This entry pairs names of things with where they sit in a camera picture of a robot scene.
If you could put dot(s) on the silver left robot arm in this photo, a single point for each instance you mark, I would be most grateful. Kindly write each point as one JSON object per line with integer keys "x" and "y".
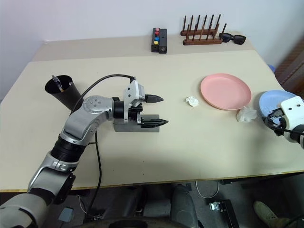
{"x": 78, "y": 123}

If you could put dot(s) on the black box with coloured buttons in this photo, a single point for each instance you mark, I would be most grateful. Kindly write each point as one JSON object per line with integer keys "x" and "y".
{"x": 155, "y": 42}

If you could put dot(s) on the grey pedal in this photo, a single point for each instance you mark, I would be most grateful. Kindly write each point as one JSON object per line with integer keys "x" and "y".
{"x": 66, "y": 214}

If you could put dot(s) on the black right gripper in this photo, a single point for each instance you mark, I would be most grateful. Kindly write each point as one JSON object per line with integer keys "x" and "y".
{"x": 279, "y": 117}

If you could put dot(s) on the pink plate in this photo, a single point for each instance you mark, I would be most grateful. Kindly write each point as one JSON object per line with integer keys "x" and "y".
{"x": 224, "y": 91}

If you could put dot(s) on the black sunglasses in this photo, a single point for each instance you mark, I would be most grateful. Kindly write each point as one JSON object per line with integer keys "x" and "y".
{"x": 234, "y": 38}

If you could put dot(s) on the dark grey rounded shape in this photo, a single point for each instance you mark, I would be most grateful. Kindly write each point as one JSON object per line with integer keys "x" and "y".
{"x": 184, "y": 206}

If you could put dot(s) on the wooden plate rack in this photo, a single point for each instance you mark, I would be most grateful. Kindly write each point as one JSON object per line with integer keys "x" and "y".
{"x": 202, "y": 39}

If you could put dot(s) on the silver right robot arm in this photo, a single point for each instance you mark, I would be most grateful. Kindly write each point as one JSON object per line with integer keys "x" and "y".
{"x": 299, "y": 140}

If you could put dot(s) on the white marker with black cap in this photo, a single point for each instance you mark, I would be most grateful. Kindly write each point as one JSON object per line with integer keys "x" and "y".
{"x": 57, "y": 83}

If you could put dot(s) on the grey flat block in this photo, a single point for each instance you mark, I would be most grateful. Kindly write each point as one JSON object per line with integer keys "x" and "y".
{"x": 128, "y": 127}

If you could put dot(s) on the black metal bracket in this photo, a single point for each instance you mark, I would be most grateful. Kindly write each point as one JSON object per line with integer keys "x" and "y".
{"x": 225, "y": 211}

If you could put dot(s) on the crumpled white tissue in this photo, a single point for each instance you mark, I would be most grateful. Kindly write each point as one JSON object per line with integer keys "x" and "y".
{"x": 246, "y": 114}
{"x": 192, "y": 101}

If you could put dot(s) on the blue plate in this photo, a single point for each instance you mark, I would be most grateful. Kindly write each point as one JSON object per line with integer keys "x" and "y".
{"x": 273, "y": 99}

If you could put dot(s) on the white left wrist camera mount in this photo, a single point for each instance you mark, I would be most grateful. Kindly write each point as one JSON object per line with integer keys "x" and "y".
{"x": 133, "y": 91}

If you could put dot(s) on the black cup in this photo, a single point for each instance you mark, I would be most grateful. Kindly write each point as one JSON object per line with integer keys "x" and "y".
{"x": 65, "y": 96}

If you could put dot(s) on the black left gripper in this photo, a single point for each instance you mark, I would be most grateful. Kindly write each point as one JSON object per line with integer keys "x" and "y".
{"x": 134, "y": 114}

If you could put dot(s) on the olive green shoe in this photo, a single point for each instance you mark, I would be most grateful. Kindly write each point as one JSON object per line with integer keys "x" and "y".
{"x": 264, "y": 212}

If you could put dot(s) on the plain black box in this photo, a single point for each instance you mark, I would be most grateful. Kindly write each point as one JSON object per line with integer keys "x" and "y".
{"x": 163, "y": 41}

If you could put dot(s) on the blue plastic object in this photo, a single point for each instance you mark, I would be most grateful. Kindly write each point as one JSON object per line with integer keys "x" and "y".
{"x": 272, "y": 67}

